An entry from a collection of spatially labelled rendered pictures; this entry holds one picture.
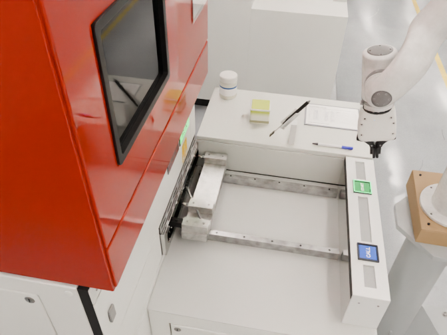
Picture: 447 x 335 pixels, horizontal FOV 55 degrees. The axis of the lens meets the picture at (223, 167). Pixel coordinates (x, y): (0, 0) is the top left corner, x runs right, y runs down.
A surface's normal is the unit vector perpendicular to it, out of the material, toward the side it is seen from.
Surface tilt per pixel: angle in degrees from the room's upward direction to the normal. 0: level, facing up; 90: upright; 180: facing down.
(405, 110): 0
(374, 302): 90
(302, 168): 90
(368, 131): 88
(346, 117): 0
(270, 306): 0
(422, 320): 90
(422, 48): 50
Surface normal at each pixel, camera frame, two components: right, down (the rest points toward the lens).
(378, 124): -0.18, 0.66
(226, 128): 0.02, -0.75
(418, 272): -0.56, 0.54
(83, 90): 0.98, 0.13
